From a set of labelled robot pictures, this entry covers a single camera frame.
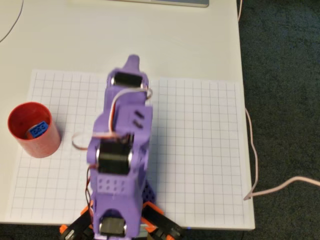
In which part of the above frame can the white grid paper sheet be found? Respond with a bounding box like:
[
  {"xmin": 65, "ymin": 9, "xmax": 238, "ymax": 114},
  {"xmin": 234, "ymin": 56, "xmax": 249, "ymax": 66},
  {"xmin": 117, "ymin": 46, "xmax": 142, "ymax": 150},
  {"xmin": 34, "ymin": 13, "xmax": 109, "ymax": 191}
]
[{"xmin": 4, "ymin": 69, "xmax": 247, "ymax": 229}]

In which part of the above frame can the blue toy brick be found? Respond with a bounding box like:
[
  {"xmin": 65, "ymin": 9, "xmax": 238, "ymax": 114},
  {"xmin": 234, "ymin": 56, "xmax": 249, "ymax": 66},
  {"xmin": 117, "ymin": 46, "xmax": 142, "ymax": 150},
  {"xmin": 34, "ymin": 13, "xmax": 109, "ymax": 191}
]
[{"xmin": 27, "ymin": 120, "xmax": 49, "ymax": 139}]

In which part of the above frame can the red cup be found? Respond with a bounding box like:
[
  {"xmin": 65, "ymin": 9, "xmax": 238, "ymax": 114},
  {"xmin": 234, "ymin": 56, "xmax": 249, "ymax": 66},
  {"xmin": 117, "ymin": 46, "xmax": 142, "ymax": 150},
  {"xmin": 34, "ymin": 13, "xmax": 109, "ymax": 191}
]
[{"xmin": 7, "ymin": 101, "xmax": 62, "ymax": 159}]

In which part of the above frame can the silver flat device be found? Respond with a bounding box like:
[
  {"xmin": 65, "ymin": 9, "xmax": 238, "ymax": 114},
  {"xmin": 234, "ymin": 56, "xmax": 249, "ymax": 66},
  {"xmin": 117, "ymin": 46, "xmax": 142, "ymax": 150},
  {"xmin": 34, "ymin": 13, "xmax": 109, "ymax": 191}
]
[{"xmin": 68, "ymin": 0, "xmax": 210, "ymax": 8}]

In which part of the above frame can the thin grey cable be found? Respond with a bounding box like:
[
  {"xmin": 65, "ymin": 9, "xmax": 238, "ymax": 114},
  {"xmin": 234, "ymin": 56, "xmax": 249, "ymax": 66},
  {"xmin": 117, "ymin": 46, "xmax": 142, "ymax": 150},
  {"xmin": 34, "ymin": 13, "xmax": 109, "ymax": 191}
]
[{"xmin": 0, "ymin": 0, "xmax": 25, "ymax": 43}]

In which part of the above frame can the black orange table clamp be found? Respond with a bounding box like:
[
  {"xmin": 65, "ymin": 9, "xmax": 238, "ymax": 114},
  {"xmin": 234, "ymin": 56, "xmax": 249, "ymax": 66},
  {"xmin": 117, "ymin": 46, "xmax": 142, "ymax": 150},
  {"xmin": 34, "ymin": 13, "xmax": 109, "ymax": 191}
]
[
  {"xmin": 58, "ymin": 199, "xmax": 95, "ymax": 240},
  {"xmin": 142, "ymin": 201, "xmax": 185, "ymax": 240}
]

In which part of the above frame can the pink cable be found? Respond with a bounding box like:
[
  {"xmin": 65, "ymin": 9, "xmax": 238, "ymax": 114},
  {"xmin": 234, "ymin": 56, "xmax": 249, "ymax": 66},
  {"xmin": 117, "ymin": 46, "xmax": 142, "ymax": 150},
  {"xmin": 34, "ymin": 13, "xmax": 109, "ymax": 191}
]
[{"xmin": 236, "ymin": 0, "xmax": 320, "ymax": 201}]

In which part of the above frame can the red white black servo wire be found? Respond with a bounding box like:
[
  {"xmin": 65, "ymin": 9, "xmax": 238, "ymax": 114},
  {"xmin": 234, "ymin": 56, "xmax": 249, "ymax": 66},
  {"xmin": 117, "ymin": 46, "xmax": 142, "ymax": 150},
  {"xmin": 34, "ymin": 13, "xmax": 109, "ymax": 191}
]
[{"xmin": 71, "ymin": 86, "xmax": 154, "ymax": 208}]

